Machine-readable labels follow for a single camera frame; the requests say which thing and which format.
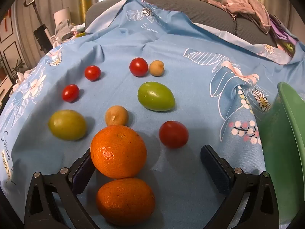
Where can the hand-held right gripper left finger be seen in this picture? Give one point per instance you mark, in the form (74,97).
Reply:
(79,180)

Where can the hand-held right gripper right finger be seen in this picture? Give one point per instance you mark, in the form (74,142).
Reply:
(214,169)

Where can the orange tangerine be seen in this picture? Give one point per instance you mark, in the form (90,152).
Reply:
(118,151)
(125,198)

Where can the red cherry tomato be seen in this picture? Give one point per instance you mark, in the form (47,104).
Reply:
(138,67)
(92,73)
(173,134)
(70,93)

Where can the green plum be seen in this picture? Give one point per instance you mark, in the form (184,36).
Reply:
(67,124)
(156,96)

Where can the green plastic bowl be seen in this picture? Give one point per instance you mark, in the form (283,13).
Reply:
(281,148)

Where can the small tan round fruit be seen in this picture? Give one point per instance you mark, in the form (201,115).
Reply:
(117,115)
(156,68)

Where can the blue floral bed sheet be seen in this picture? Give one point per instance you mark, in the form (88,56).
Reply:
(190,88)

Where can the white crumpled cloths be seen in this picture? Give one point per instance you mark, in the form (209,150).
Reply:
(21,77)

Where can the potted green plant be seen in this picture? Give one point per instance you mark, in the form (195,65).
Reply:
(17,68)

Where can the black upright vacuum cleaner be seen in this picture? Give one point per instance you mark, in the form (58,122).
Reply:
(40,35)

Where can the grey cloth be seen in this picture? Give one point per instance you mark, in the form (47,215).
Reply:
(63,29)

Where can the purple clothes pile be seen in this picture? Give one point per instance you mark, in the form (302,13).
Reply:
(281,33)

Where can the grey sofa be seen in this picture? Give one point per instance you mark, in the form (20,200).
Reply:
(205,12)

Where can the white cylinder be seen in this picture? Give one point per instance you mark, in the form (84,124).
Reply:
(61,16)

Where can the pink cloth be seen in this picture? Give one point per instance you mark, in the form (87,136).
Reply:
(245,4)

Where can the red knot wall ornament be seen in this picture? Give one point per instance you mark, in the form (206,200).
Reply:
(7,19)

